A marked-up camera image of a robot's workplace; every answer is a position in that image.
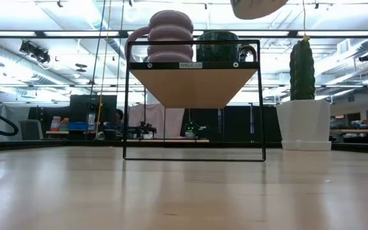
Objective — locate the dark teal glazed mug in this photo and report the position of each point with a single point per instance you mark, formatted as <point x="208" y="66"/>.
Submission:
<point x="217" y="51"/>

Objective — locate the purple ribbed mug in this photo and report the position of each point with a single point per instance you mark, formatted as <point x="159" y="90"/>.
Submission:
<point x="171" y="32"/>

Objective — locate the black background robot arm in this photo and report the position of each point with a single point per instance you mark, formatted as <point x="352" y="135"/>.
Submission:
<point x="145" y="130"/>

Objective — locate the black robot arm green light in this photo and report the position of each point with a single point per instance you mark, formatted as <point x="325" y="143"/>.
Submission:
<point x="200" y="131"/>

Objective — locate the black metal wooden shelf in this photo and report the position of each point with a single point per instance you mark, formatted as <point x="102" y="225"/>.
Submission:
<point x="195" y="89"/>

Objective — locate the wooden background table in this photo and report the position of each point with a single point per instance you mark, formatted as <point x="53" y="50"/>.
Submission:
<point x="171" y="140"/>

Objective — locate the white cloth sheet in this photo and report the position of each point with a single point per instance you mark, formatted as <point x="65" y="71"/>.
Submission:
<point x="153" y="115"/>

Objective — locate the white shelf label sticker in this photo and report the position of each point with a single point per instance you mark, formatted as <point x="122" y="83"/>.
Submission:
<point x="190" y="65"/>

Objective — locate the black partition panel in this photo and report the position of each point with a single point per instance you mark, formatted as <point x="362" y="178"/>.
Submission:
<point x="235" y="124"/>

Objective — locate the black board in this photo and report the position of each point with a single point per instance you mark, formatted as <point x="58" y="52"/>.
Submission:
<point x="81" y="107"/>

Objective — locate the blue bin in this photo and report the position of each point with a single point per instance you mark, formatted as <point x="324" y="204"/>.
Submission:
<point x="77" y="126"/>

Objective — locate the white plant pot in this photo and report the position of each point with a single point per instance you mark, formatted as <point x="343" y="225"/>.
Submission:
<point x="303" y="121"/>

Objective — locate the white pot saucer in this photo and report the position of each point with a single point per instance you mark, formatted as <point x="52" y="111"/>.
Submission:
<point x="305" y="146"/>

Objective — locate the green cactus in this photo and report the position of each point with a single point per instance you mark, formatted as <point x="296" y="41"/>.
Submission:
<point x="302" y="73"/>

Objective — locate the black ceiling light beam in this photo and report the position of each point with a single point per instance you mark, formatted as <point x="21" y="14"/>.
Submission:
<point x="294" y="33"/>

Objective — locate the grey office chair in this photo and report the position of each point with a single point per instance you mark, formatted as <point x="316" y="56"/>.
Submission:
<point x="30" y="129"/>

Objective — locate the black ceiling projector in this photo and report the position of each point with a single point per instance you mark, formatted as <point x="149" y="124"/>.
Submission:
<point x="35" y="52"/>

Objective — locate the wooden side table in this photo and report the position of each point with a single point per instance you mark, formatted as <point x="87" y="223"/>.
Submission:
<point x="356" y="131"/>

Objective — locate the black aluminium table frame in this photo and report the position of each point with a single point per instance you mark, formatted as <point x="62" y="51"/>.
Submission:
<point x="59" y="145"/>

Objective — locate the black ceiling camera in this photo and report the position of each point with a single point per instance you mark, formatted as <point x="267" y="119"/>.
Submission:
<point x="366" y="57"/>

